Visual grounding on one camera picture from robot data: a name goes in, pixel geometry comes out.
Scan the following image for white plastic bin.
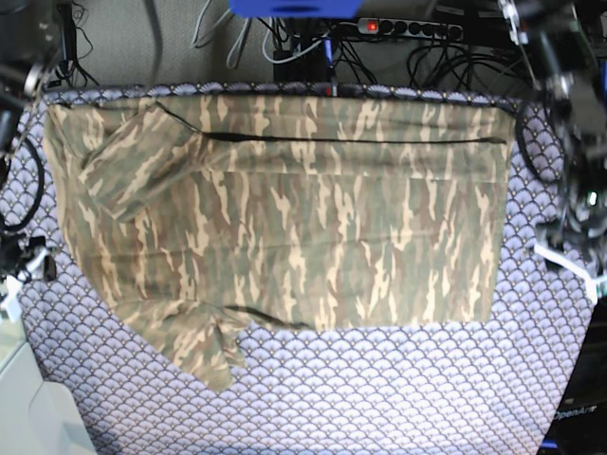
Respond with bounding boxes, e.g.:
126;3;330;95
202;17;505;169
1;320;96;454

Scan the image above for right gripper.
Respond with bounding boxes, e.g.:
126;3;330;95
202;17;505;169
1;233;57;322

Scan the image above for camouflage T-shirt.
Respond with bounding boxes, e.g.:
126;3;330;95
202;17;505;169
44;95;514;391

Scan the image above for blue clamp handle right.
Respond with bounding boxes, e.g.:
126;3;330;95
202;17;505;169
598;60;607;100

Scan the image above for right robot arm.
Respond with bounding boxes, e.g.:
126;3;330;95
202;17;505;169
1;1;73;322

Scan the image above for fan-patterned purple tablecloth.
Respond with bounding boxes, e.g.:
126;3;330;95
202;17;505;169
1;84;595;454

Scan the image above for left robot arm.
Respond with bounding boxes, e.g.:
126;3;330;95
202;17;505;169
499;1;606;303

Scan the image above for red black table clamp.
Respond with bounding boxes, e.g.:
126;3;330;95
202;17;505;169
325;83;340;98

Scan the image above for black OpenArm box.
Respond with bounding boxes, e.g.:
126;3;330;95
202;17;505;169
538;302;606;454

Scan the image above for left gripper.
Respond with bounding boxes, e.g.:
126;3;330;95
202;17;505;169
533;184;606;300

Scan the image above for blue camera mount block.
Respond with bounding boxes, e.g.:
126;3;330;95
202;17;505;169
229;0;362;18

